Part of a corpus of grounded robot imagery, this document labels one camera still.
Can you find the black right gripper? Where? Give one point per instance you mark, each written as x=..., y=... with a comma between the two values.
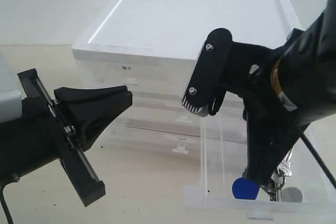
x=244, y=69

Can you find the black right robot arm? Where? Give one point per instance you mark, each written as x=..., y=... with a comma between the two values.
x=283, y=90

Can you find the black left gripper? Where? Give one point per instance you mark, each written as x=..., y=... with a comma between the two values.
x=78, y=119

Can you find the middle wide clear drawer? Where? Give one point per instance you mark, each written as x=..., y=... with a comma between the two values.
x=168, y=115

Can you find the bottom wide clear drawer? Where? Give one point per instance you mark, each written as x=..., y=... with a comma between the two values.
x=174, y=139

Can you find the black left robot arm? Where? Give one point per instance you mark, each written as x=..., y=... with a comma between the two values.
x=26, y=144

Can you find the white translucent drawer cabinet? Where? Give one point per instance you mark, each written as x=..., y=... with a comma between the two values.
x=172, y=32

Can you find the wide clear drawer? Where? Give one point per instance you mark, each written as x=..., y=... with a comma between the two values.
x=168, y=115
x=174, y=139

